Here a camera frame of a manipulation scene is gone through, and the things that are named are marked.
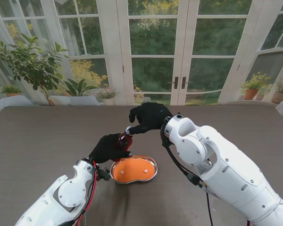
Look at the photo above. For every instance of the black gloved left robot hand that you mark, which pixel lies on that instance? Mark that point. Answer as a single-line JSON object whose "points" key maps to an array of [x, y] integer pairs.
{"points": [[103, 150]]}

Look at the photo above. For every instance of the red translucent sample bottle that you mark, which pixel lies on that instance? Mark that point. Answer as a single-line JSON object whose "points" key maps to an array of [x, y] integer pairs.
{"points": [[126, 144]]}

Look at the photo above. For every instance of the small flowering plant white pot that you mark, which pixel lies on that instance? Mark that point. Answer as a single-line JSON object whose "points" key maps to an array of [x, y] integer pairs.
{"points": [[107, 94]]}

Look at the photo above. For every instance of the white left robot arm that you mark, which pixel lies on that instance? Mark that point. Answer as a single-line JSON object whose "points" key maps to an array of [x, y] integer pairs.
{"points": [[68, 191]]}

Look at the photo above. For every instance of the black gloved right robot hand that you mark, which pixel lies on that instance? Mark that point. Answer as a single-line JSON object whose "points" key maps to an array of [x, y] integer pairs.
{"points": [[153, 116]]}

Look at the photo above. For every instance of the kidney-shaped steel tray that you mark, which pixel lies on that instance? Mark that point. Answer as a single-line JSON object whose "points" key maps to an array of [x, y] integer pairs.
{"points": [[155, 173]]}

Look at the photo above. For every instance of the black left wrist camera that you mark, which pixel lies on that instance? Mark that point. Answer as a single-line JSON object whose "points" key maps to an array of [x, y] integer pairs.
{"points": [[103, 175]]}

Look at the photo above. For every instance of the tall leafy potted tree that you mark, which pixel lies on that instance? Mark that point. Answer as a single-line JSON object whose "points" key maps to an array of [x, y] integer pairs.
{"points": [[30, 63]]}

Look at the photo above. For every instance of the green plant in beige pot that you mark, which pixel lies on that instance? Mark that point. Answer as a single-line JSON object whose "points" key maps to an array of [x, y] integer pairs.
{"points": [[280, 97]]}

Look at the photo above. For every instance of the small bush in orange pot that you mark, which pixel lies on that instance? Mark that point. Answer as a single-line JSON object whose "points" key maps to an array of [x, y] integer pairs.
{"points": [[11, 90]]}

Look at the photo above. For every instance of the white rectangular planter box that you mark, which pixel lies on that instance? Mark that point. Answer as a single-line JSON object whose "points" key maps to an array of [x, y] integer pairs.
{"points": [[73, 100]]}

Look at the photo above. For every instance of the orange tray liner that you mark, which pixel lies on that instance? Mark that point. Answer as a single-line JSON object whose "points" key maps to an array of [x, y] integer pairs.
{"points": [[133, 169]]}

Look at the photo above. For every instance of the yellow-green plant in terracotta pot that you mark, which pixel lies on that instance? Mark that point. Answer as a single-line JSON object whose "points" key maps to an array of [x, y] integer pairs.
{"points": [[251, 93]]}

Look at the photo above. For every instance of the broad-leaf green plant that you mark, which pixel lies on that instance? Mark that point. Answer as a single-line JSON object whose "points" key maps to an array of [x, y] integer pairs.
{"points": [[79, 88]]}

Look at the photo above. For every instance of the white ribbed bottle cap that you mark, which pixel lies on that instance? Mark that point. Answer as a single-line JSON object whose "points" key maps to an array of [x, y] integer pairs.
{"points": [[130, 133]]}

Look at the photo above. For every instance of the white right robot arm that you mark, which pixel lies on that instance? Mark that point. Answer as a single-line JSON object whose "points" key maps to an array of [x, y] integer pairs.
{"points": [[226, 169]]}

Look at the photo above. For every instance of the pale grey armchair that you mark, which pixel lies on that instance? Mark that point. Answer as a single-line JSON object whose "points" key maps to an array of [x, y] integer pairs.
{"points": [[11, 101]]}

